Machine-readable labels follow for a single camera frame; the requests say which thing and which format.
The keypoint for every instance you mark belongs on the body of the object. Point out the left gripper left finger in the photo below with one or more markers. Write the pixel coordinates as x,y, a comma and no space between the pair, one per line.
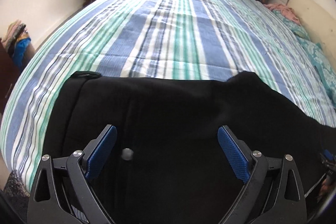
48,201

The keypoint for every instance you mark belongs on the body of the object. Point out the striped blue green bedsheet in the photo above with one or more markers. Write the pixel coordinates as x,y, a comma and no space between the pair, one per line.
165,39

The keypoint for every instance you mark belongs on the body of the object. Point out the teal patterned pillow near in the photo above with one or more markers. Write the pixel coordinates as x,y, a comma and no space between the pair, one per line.
321,65

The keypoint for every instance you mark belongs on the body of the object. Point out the dark wooden furniture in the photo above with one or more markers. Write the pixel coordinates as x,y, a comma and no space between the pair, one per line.
9,74

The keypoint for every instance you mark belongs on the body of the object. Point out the teal patterned pillow far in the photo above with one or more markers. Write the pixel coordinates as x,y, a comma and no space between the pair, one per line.
296,29

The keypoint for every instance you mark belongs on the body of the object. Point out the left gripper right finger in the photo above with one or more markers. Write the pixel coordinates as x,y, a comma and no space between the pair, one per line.
272,190

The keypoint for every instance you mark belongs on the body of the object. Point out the teal patterned pillow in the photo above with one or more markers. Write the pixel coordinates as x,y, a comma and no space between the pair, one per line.
321,65
296,29

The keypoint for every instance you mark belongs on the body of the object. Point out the cream headboard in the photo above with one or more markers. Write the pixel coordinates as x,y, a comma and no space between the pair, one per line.
318,23

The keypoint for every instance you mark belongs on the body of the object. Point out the colourful clothes stack left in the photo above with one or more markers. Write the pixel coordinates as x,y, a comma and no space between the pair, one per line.
17,44

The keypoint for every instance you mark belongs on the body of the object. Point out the pink cloth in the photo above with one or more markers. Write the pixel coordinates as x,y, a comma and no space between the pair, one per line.
284,10

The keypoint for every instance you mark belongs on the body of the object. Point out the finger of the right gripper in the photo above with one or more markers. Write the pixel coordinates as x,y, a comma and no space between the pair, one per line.
328,159

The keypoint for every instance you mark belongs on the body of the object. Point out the black pants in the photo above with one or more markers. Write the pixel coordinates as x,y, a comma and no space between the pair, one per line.
167,165

